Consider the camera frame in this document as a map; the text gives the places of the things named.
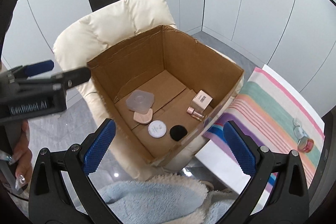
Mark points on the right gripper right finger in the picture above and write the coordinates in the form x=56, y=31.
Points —
x=246, y=152

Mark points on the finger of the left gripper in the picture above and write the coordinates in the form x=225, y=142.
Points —
x=26, y=71
x=71, y=77

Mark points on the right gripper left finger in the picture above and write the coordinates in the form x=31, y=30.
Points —
x=83, y=159

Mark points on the red metal can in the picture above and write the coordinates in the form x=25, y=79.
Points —
x=305, y=144

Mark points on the peach makeup sponge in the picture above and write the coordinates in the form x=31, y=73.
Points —
x=143, y=118

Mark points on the small glass perfume bottle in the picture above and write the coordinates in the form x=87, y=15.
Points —
x=194, y=114

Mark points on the peach square box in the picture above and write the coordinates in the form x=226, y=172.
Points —
x=201, y=101

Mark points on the translucent plastic container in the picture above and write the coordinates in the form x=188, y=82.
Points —
x=140, y=101

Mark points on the round white compact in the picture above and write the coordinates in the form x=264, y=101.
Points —
x=157, y=129

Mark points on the black round puff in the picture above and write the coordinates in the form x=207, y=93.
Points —
x=178, y=132

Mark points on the clear oval lens case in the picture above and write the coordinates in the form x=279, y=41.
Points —
x=297, y=122

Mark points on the left hand with nails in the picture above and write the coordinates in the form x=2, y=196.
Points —
x=22, y=155

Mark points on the striped colourful towel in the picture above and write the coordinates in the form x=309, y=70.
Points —
x=264, y=110

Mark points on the light blue fleece garment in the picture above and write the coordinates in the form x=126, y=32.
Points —
x=168, y=198

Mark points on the brown cardboard box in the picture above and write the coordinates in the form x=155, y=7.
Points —
x=174, y=67

